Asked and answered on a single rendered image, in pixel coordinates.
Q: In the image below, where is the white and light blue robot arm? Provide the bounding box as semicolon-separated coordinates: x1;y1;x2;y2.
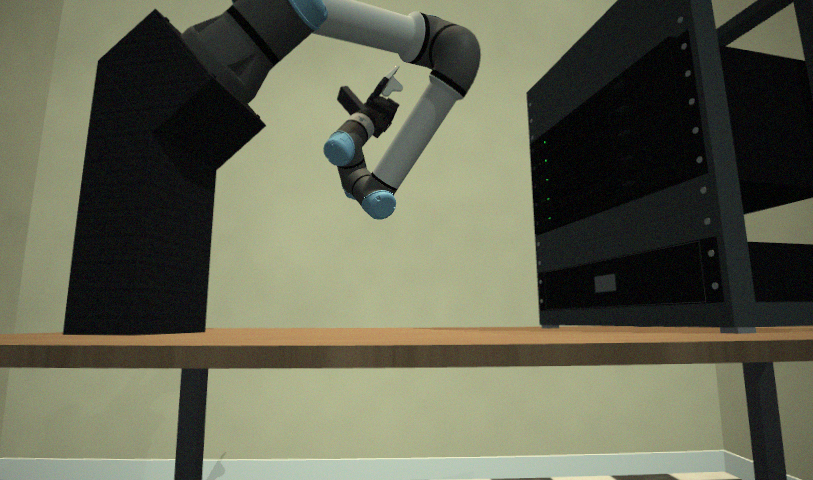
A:
180;0;481;220

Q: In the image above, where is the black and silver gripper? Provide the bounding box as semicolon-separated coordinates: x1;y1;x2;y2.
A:
355;66;403;138

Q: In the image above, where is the dark grey server rack frame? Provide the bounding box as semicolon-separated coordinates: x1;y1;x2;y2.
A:
527;0;813;334

